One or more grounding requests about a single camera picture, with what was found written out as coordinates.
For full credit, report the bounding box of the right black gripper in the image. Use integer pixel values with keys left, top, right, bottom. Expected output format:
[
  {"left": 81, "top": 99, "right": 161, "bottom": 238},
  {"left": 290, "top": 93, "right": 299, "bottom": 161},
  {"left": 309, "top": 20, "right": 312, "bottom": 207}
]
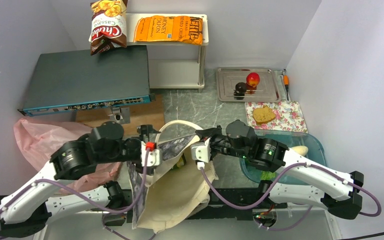
[{"left": 195, "top": 124, "right": 251, "bottom": 159}]

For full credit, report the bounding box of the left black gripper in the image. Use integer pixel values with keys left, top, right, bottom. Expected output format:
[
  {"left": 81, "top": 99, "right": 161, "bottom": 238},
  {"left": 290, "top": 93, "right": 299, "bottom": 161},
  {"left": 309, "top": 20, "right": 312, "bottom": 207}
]
[{"left": 97, "top": 124, "right": 161, "bottom": 173}]

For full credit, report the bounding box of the beige canvas tote bag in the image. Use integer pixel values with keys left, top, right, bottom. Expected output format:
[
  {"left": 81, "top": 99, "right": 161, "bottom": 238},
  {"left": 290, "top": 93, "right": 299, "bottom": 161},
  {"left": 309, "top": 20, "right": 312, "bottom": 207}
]
[{"left": 125, "top": 134, "right": 218, "bottom": 234}]

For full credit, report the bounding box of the red apple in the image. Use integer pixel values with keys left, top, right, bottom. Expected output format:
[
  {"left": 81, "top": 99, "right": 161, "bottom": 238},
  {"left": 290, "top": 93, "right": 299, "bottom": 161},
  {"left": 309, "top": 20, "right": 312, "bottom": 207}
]
[{"left": 246, "top": 72, "right": 261, "bottom": 89}]

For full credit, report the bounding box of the dark blue network switch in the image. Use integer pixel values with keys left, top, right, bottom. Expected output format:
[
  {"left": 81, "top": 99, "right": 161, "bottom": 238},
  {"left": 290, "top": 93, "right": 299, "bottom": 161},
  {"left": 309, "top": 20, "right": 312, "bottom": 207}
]
[{"left": 18, "top": 45, "right": 156, "bottom": 117}]

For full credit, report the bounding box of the white radish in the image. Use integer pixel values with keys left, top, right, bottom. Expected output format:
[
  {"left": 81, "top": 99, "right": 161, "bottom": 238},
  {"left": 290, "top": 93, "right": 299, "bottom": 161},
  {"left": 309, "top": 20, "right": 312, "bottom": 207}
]
[{"left": 291, "top": 145, "right": 309, "bottom": 157}]

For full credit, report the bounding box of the orange snack packet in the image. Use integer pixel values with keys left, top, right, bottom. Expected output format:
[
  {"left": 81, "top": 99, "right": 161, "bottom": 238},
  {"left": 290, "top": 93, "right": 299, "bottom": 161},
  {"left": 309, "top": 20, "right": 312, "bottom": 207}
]
[{"left": 133, "top": 15, "right": 204, "bottom": 45}]

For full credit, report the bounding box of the pink plastic grocery bag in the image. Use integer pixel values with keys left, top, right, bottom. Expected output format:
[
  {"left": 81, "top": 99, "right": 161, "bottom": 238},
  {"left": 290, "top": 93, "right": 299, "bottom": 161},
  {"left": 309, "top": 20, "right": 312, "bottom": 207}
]
[{"left": 13, "top": 118, "right": 121, "bottom": 192}]

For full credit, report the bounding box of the brown snack packet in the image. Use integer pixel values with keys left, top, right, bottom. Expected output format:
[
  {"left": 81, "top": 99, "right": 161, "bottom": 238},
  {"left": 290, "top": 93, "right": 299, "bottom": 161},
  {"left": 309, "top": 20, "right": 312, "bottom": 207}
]
[{"left": 88, "top": 0, "right": 128, "bottom": 56}]

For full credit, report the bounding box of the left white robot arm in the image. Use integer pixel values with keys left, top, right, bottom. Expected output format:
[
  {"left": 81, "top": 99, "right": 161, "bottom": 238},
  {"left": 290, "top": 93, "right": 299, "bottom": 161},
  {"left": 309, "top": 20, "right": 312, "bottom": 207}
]
[{"left": 0, "top": 121, "right": 162, "bottom": 240}]

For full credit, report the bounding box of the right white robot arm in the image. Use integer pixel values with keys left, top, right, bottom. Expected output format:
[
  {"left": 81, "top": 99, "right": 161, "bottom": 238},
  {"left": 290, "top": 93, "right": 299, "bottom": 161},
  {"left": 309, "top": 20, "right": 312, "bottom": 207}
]
[{"left": 191, "top": 120, "right": 364, "bottom": 220}]

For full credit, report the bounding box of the white two-tier shelf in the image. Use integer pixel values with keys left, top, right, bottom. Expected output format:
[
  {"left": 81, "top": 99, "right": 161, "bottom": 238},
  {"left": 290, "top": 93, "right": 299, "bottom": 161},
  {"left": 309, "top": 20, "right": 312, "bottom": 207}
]
[{"left": 126, "top": 13, "right": 209, "bottom": 92}]

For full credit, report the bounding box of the brown bread slice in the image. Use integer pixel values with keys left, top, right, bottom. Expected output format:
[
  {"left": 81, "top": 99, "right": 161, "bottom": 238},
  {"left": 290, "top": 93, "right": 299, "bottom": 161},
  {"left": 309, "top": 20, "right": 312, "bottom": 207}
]
[{"left": 252, "top": 105, "right": 276, "bottom": 125}]

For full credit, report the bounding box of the silver metal tray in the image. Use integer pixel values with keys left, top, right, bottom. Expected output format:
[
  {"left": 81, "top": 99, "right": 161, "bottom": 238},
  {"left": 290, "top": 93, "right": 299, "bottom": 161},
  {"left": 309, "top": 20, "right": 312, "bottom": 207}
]
[{"left": 216, "top": 67, "right": 282, "bottom": 103}]

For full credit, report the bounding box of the floral cloth mat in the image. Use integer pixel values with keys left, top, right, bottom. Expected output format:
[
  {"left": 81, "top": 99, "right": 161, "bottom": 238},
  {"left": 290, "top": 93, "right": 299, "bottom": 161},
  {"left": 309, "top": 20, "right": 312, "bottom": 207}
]
[{"left": 245, "top": 101, "right": 308, "bottom": 133}]

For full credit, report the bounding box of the teal plastic tray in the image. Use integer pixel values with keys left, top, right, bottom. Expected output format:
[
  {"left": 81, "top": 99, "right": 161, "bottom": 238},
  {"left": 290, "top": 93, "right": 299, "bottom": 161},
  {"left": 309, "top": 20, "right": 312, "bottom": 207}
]
[{"left": 240, "top": 129, "right": 328, "bottom": 184}]

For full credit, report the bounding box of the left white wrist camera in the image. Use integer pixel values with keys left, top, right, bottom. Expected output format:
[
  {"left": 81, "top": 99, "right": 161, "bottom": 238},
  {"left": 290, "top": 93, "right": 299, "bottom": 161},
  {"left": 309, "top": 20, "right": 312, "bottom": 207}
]
[{"left": 141, "top": 141, "right": 162, "bottom": 168}]

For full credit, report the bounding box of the grey metal bracket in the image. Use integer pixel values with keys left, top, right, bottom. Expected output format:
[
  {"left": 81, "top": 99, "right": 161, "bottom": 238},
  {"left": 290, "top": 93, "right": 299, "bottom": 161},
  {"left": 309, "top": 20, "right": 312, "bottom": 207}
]
[{"left": 108, "top": 106, "right": 131, "bottom": 125}]

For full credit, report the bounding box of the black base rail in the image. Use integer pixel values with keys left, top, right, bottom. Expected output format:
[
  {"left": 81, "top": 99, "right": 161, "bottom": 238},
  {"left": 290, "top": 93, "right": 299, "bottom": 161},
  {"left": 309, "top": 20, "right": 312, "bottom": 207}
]
[{"left": 90, "top": 188, "right": 287, "bottom": 223}]

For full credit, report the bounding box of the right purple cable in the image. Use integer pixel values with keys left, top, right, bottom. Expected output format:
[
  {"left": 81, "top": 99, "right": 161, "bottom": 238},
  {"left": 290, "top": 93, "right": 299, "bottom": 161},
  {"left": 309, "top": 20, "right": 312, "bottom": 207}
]
[{"left": 199, "top": 162, "right": 382, "bottom": 232}]

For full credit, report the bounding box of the orange handled screwdriver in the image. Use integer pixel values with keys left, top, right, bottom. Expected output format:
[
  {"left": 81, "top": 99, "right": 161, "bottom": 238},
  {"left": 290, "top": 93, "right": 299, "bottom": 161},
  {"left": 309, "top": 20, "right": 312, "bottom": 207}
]
[{"left": 283, "top": 75, "right": 290, "bottom": 101}]

